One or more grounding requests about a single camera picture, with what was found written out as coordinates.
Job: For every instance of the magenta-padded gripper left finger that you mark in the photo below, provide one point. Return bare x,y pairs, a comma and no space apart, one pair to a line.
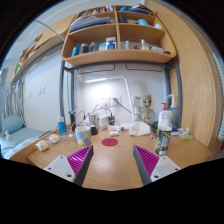
59,166

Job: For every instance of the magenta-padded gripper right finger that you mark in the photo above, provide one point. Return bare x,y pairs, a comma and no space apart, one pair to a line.
164,167

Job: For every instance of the clear bottle with dark label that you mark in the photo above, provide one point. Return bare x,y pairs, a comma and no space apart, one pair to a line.
163,140

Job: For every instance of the round cream wrapped bun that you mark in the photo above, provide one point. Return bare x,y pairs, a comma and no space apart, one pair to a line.
54,138
42,145

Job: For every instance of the small blue box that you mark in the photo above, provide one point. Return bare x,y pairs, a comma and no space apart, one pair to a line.
175,130

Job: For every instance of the blue and cream patterned mug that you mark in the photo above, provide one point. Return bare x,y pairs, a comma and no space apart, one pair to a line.
83,136

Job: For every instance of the blue tube with white cap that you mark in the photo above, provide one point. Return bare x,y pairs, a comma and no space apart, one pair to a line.
61,126

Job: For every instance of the pink and white packet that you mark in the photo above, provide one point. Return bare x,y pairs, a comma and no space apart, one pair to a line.
184,131

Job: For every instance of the white tissue pack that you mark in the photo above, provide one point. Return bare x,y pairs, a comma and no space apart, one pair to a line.
139,129

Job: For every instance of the bed with teal sheet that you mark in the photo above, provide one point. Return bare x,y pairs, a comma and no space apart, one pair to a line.
23,136

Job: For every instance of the black electric shaver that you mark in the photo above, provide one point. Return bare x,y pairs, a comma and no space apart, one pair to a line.
72,121

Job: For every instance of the small black jar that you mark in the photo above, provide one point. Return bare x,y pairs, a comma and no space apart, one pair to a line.
94,130

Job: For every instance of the flat round red coaster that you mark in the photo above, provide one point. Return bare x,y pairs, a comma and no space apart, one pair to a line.
109,142

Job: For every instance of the steel cup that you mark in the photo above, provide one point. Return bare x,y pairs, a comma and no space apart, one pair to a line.
92,119

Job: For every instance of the white earbuds case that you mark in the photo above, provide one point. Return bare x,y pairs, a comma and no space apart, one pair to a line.
114,133

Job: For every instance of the small white plush toy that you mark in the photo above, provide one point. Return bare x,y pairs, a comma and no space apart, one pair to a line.
7,135

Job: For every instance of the white power strip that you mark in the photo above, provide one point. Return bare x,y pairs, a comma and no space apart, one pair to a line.
115,127

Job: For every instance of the brown tree creature figurine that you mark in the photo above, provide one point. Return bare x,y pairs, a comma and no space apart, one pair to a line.
146,106

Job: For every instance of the teal pillow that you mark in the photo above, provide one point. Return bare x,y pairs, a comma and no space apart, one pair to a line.
12,124

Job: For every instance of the black charger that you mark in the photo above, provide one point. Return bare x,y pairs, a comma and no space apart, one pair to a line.
111,120

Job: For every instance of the white desk lamp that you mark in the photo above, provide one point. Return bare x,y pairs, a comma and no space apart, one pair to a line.
130,96

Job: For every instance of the grey striped curtain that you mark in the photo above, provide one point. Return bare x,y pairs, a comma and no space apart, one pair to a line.
10,100

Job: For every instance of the wooden shelf unit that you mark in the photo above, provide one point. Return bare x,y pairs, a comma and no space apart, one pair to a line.
116,55

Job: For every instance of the long wooden overhead bunk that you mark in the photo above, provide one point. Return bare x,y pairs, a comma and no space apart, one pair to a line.
43,45

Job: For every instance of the white wall box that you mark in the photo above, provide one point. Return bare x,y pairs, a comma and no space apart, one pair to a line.
137,101

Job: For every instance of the grey metal frame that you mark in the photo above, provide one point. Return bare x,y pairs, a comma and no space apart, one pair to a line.
62,93

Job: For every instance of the white wall socket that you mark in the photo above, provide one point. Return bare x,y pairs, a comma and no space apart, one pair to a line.
105,101
117,102

